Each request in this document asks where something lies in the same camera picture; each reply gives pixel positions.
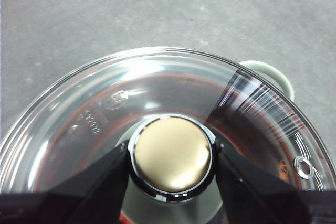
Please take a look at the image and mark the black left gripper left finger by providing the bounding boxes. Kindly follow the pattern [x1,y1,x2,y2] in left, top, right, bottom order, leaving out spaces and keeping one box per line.
[0,144,131,224]

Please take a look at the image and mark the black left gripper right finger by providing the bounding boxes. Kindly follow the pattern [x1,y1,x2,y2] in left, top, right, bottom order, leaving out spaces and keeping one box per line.
[214,144,336,224]

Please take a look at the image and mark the glass lid with green knob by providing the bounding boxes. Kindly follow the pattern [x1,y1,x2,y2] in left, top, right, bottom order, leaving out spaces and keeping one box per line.
[0,47,332,224]

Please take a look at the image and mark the pale green electric pot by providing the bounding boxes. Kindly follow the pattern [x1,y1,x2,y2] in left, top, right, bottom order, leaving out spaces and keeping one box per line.
[238,60,294,102]

